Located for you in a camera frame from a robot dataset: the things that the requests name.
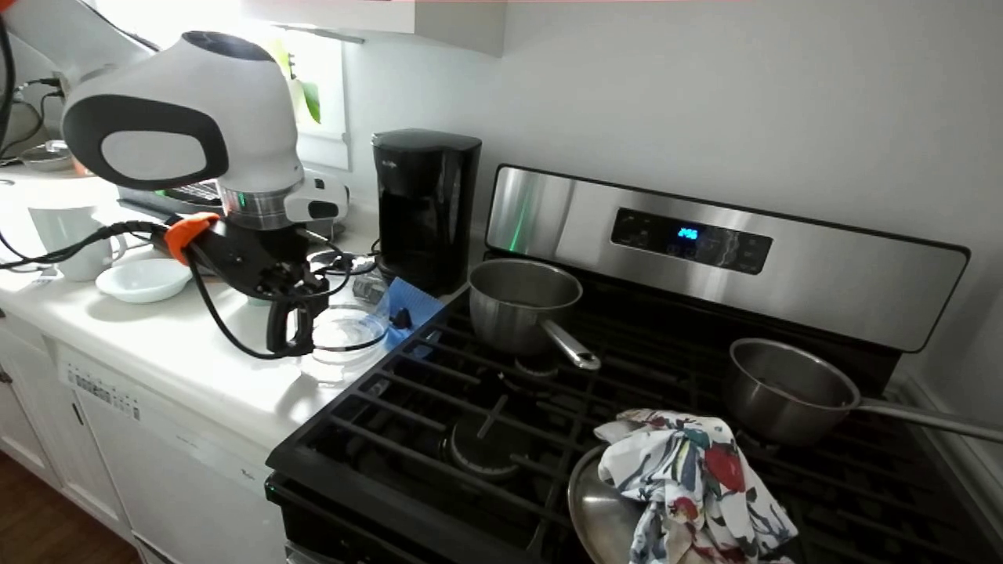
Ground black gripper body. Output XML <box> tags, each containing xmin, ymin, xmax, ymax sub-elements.
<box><xmin>203</xmin><ymin>223</ymin><xmax>330</xmax><ymax>356</ymax></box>

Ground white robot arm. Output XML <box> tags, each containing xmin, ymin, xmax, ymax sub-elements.
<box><xmin>61</xmin><ymin>0</ymin><xmax>339</xmax><ymax>359</ymax></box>

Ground black coffee maker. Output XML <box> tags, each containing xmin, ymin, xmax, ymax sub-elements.
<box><xmin>372</xmin><ymin>128</ymin><xmax>482</xmax><ymax>293</ymax></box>

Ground steel saucepan near coffee maker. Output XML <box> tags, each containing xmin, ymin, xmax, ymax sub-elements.
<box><xmin>468</xmin><ymin>258</ymin><xmax>601</xmax><ymax>369</ymax></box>

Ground blue dish cloth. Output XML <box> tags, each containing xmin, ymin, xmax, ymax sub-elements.
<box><xmin>380</xmin><ymin>277</ymin><xmax>444</xmax><ymax>344</ymax></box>

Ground white bowl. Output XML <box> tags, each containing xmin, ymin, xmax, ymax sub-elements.
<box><xmin>93</xmin><ymin>258</ymin><xmax>192</xmax><ymax>304</ymax></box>

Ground stainless black gas stove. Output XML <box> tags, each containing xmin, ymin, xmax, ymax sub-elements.
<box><xmin>266</xmin><ymin>166</ymin><xmax>970</xmax><ymax>564</ymax></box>

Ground steel pan under towel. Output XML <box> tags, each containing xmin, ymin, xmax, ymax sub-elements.
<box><xmin>567</xmin><ymin>447</ymin><xmax>640</xmax><ymax>564</ymax></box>

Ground floral kitchen towel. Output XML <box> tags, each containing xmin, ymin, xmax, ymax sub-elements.
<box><xmin>591</xmin><ymin>407</ymin><xmax>800</xmax><ymax>564</ymax></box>

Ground steel saucepan right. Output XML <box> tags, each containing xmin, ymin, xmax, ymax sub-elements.
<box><xmin>727</xmin><ymin>338</ymin><xmax>1003</xmax><ymax>445</ymax></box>

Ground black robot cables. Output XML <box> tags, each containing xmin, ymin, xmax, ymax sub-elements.
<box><xmin>0</xmin><ymin>19</ymin><xmax>388</xmax><ymax>363</ymax></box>

